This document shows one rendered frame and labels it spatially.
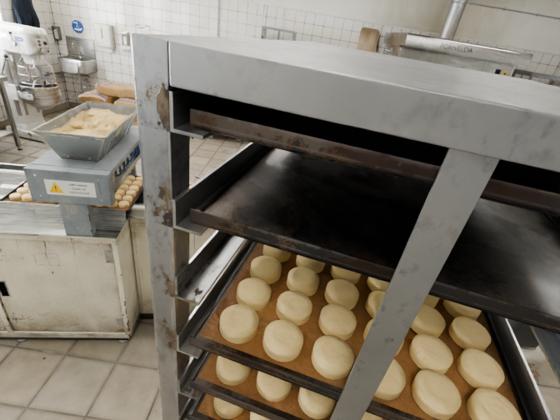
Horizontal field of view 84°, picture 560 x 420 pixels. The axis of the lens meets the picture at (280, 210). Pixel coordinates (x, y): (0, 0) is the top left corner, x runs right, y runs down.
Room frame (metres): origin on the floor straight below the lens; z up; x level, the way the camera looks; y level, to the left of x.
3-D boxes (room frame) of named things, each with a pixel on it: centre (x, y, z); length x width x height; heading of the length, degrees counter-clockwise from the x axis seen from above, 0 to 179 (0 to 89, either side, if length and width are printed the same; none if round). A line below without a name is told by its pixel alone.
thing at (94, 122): (1.51, 0.99, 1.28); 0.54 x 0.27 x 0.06; 11
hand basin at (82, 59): (5.44, 3.67, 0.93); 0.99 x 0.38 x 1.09; 91
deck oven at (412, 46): (5.08, -1.94, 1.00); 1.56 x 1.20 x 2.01; 91
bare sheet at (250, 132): (0.49, -0.18, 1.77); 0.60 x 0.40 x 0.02; 168
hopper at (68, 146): (1.51, 0.99, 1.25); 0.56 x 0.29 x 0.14; 11
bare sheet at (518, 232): (0.49, -0.18, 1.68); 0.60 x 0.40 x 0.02; 168
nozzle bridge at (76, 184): (1.51, 0.99, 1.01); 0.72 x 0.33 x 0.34; 11
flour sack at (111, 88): (5.05, 2.81, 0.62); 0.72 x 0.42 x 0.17; 97
